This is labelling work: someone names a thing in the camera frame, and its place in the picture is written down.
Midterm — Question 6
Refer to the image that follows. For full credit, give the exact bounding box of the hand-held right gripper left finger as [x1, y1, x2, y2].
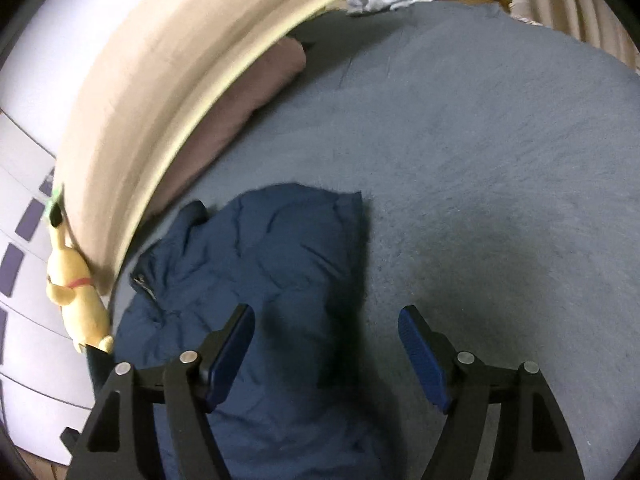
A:
[70, 304, 257, 480]

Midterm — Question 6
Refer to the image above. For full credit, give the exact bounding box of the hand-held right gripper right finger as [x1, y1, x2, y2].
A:
[398, 305, 586, 480]

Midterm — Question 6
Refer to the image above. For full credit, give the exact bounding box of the navy blue padded jacket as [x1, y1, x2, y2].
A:
[114, 184, 386, 480]

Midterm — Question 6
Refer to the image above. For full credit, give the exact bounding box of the yellow plush toy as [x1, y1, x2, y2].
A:
[44, 185, 115, 356]

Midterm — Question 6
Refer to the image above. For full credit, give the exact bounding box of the white wardrobe with purple panels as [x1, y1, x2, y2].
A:
[0, 110, 110, 467]

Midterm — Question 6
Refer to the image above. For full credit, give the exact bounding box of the grey bed sheet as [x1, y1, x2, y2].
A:
[107, 0, 640, 480]

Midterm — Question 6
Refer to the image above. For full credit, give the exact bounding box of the brown pillow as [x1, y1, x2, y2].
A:
[149, 37, 307, 217]

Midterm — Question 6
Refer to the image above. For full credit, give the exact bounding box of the wooden headboard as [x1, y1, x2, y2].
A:
[57, 0, 397, 297]

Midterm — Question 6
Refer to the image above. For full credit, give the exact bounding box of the white crumpled cloth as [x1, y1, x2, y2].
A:
[346, 0, 439, 16]

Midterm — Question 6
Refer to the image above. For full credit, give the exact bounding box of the beige striped curtain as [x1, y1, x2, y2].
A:
[477, 0, 640, 68]

